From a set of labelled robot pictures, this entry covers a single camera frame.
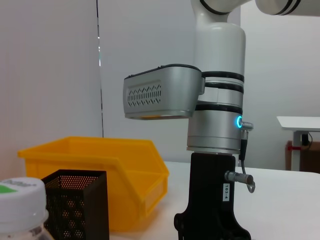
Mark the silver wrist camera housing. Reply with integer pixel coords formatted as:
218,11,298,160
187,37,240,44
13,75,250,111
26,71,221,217
122,63,206,121

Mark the brown cardboard box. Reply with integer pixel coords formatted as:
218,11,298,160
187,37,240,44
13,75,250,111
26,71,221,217
285,139,320,174

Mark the right gripper cable with plug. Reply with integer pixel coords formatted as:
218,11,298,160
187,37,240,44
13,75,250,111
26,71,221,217
223,119,257,194

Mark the clear green-label water bottle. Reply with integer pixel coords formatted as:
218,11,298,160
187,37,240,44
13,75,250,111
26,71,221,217
0,175,50,240

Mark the white desk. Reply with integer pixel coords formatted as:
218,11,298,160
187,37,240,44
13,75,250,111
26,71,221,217
275,115,320,172

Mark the yellow plastic bin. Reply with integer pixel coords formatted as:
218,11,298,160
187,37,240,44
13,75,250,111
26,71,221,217
17,135,171,233

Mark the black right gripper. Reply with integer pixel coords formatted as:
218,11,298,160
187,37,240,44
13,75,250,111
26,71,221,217
173,151,252,240

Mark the black mesh pen holder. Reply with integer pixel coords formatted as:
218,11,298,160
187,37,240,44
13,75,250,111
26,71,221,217
40,169,111,240

